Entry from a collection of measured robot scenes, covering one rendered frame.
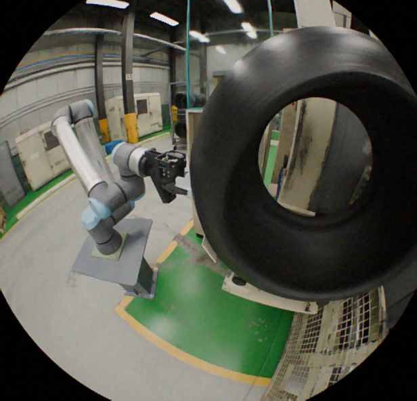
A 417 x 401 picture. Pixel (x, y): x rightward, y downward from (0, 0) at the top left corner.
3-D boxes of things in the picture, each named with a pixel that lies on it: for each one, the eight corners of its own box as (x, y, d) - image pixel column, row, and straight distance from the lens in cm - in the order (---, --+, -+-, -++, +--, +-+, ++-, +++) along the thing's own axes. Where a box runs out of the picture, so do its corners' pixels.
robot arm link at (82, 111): (110, 221, 104) (63, 112, 104) (129, 206, 108) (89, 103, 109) (120, 227, 90) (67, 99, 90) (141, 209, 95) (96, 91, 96)
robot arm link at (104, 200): (46, 108, 96) (100, 215, 49) (66, 101, 97) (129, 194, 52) (49, 126, 102) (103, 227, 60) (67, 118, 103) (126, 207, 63)
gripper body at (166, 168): (170, 164, 35) (137, 153, 43) (172, 194, 40) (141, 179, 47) (189, 154, 41) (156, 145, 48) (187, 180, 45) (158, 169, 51)
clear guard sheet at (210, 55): (188, 109, 110) (189, -1, 142) (271, 115, 91) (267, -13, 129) (187, 109, 108) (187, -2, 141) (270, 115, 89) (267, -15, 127)
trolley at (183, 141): (193, 139, 547) (192, 86, 534) (212, 141, 514) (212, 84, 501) (169, 150, 442) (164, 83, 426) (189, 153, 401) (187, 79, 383)
